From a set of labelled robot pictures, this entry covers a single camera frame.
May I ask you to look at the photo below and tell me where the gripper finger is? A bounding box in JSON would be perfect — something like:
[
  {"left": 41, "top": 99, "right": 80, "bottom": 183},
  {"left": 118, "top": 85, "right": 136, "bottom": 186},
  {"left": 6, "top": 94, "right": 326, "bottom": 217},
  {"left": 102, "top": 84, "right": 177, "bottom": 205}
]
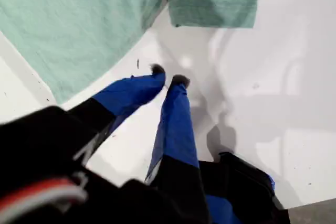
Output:
[
  {"left": 145, "top": 74, "right": 211, "bottom": 198},
  {"left": 67, "top": 63, "right": 167, "bottom": 141}
]

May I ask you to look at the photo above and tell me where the pale green T-shirt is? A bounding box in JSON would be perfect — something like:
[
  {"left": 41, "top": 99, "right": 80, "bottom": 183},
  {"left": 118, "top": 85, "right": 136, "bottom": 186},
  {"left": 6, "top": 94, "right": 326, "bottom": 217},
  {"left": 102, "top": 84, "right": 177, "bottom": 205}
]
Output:
[{"left": 0, "top": 0, "right": 262, "bottom": 105}]

